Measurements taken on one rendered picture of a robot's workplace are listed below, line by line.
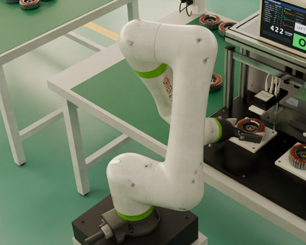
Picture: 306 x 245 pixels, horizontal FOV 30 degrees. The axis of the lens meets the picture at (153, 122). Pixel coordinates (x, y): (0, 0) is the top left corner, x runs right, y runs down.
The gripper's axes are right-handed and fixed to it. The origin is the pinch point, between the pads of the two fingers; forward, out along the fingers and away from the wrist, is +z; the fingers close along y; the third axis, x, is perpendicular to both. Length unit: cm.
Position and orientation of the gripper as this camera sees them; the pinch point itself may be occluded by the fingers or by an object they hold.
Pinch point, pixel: (247, 129)
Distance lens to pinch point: 223.3
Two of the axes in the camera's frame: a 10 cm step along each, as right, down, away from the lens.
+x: 3.0, -9.2, -2.6
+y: 7.1, 4.0, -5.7
